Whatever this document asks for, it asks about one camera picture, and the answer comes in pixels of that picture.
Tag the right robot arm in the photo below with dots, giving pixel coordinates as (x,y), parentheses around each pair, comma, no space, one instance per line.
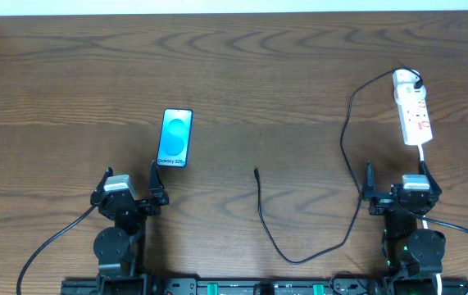
(414,255)

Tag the white USB charger adapter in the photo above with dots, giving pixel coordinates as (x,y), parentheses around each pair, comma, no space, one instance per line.
(407,94)

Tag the blue Galaxy smartphone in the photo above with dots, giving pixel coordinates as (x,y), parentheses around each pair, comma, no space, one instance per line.
(176,128)

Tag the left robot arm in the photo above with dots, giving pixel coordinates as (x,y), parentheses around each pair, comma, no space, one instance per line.
(119,249)

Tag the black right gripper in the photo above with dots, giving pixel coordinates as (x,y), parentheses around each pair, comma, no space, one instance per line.
(394,199)

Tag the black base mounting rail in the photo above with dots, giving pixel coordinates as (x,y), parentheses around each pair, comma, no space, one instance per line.
(189,286)

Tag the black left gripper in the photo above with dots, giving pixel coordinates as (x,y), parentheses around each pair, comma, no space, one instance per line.
(136,202)

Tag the white power strip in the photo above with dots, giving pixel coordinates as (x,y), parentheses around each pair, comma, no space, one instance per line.
(414,118)

